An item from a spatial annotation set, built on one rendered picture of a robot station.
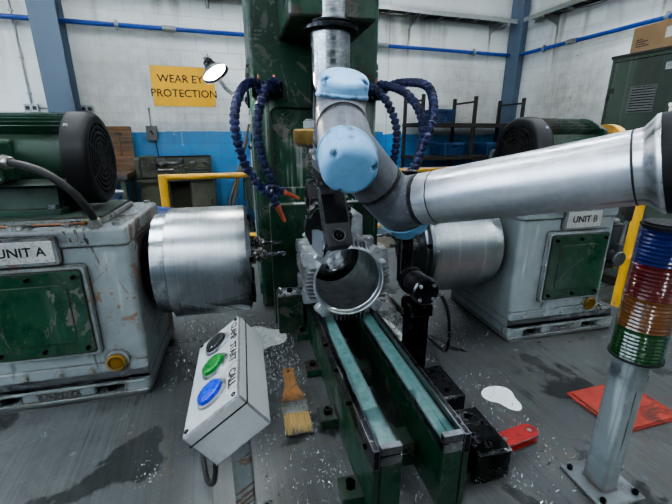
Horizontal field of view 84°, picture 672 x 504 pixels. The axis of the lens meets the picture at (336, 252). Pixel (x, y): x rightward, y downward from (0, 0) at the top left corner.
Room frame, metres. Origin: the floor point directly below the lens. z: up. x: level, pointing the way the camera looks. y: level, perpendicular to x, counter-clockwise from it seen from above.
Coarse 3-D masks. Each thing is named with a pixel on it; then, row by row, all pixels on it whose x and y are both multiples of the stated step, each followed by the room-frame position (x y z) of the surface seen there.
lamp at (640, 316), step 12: (624, 300) 0.46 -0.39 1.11; (636, 300) 0.44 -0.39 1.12; (624, 312) 0.46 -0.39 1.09; (636, 312) 0.44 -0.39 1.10; (648, 312) 0.43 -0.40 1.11; (660, 312) 0.43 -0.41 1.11; (624, 324) 0.45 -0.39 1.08; (636, 324) 0.44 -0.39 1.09; (648, 324) 0.43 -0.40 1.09; (660, 324) 0.43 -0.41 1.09; (660, 336) 0.43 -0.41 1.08
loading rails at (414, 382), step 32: (320, 320) 0.75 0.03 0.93; (352, 320) 0.85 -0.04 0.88; (384, 320) 0.75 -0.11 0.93; (320, 352) 0.73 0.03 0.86; (384, 352) 0.64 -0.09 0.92; (352, 384) 0.54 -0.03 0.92; (384, 384) 0.63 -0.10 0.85; (416, 384) 0.54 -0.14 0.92; (320, 416) 0.58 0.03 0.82; (352, 416) 0.48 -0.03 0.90; (416, 416) 0.49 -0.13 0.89; (448, 416) 0.46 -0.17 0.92; (352, 448) 0.48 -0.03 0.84; (384, 448) 0.39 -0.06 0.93; (416, 448) 0.48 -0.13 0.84; (448, 448) 0.41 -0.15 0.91; (352, 480) 0.44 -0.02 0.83; (384, 480) 0.39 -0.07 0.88; (448, 480) 0.41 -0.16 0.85
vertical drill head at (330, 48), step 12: (324, 0) 0.91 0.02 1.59; (336, 0) 0.91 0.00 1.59; (324, 12) 0.91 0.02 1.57; (336, 12) 0.91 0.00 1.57; (312, 36) 0.93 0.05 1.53; (324, 36) 0.91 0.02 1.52; (336, 36) 0.91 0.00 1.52; (348, 36) 0.93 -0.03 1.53; (312, 48) 0.93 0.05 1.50; (324, 48) 0.91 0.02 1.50; (336, 48) 0.91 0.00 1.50; (348, 48) 0.93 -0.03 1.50; (312, 60) 0.93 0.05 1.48; (324, 60) 0.91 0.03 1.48; (336, 60) 0.91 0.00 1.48; (348, 60) 0.93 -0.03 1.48; (312, 72) 0.93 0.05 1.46; (312, 84) 0.93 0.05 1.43; (312, 96) 0.93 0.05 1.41; (312, 108) 0.93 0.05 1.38; (312, 120) 0.90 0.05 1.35; (300, 132) 0.89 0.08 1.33; (312, 132) 0.87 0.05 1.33; (300, 144) 0.90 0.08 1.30; (312, 144) 0.87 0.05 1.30
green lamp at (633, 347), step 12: (612, 336) 0.47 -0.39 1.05; (624, 336) 0.45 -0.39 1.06; (636, 336) 0.44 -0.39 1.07; (648, 336) 0.43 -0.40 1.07; (612, 348) 0.46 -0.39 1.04; (624, 348) 0.44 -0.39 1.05; (636, 348) 0.43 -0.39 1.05; (648, 348) 0.43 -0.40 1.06; (660, 348) 0.43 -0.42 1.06; (636, 360) 0.43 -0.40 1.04; (648, 360) 0.43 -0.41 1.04; (660, 360) 0.43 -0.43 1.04
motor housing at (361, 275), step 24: (360, 240) 0.78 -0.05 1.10; (312, 264) 0.77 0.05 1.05; (360, 264) 0.94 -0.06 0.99; (384, 264) 0.80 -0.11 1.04; (312, 288) 0.75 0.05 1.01; (336, 288) 0.90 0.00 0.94; (360, 288) 0.86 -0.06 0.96; (384, 288) 0.79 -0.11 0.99; (336, 312) 0.76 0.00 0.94; (360, 312) 0.77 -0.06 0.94
